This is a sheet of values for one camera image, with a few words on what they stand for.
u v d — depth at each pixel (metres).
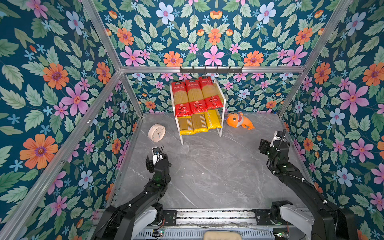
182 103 0.77
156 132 0.99
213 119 0.93
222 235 0.66
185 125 0.90
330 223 0.39
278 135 0.72
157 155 0.70
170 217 0.74
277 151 0.62
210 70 0.93
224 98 0.80
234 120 1.04
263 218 0.73
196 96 0.80
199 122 0.91
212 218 0.75
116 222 0.45
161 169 0.64
